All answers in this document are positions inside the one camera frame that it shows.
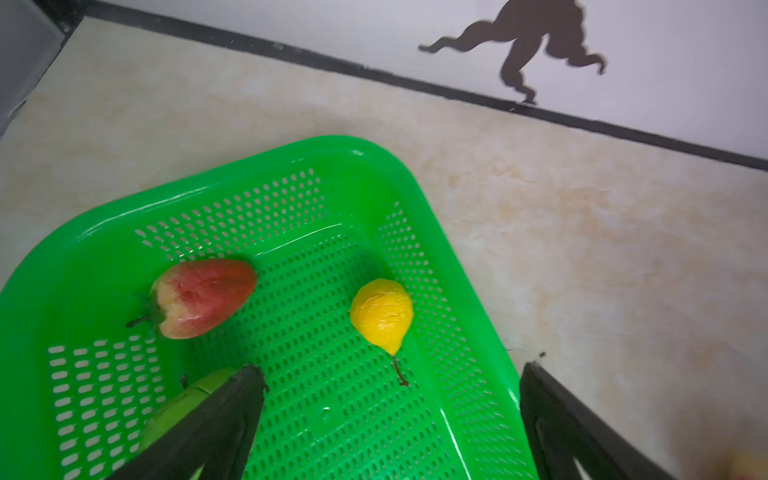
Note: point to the green plastic basket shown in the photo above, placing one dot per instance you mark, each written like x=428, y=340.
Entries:
x=317, y=220

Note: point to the red apple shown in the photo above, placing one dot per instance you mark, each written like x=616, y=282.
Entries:
x=192, y=298

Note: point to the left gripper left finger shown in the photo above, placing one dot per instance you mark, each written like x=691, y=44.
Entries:
x=215, y=439

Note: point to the yellow orange fruit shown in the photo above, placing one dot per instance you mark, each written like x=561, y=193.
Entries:
x=382, y=313

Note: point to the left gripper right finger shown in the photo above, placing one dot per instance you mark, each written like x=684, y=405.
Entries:
x=567, y=439

